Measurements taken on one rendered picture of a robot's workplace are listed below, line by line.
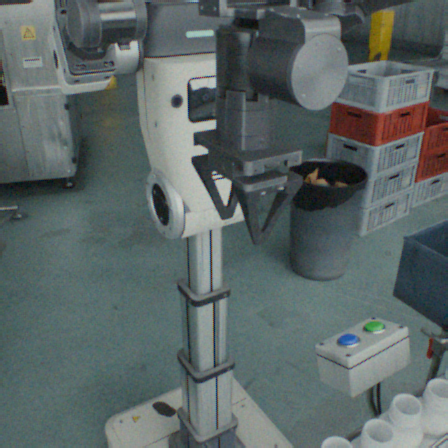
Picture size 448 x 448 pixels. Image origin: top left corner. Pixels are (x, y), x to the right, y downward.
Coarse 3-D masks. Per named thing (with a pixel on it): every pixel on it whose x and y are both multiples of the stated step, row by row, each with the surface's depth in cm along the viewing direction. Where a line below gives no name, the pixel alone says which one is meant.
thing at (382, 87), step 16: (368, 64) 324; (384, 64) 337; (400, 64) 328; (352, 80) 320; (368, 80) 287; (384, 80) 278; (400, 80) 289; (416, 80) 301; (352, 96) 300; (368, 96) 291; (384, 96) 283; (400, 96) 296; (416, 96) 308
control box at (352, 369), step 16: (368, 320) 82; (336, 336) 78; (368, 336) 76; (384, 336) 75; (400, 336) 76; (320, 352) 76; (336, 352) 73; (352, 352) 72; (368, 352) 72; (384, 352) 74; (400, 352) 76; (320, 368) 77; (336, 368) 73; (352, 368) 71; (368, 368) 73; (384, 368) 74; (400, 368) 76; (336, 384) 74; (352, 384) 71; (368, 384) 73; (368, 400) 78
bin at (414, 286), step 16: (432, 224) 145; (416, 240) 143; (432, 240) 148; (416, 256) 137; (432, 256) 132; (400, 272) 144; (416, 272) 138; (432, 272) 133; (400, 288) 145; (416, 288) 140; (432, 288) 134; (416, 304) 141; (432, 304) 136; (432, 320) 137
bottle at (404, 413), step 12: (396, 396) 58; (408, 396) 58; (396, 408) 57; (408, 408) 59; (420, 408) 57; (396, 420) 57; (408, 420) 56; (396, 432) 57; (408, 432) 57; (420, 432) 58; (396, 444) 57; (408, 444) 57
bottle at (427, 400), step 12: (432, 384) 61; (444, 384) 61; (420, 396) 64; (432, 396) 59; (444, 396) 61; (432, 408) 59; (444, 408) 59; (420, 420) 60; (432, 420) 59; (444, 420) 59; (432, 432) 59; (444, 432) 59; (420, 444) 61; (444, 444) 61
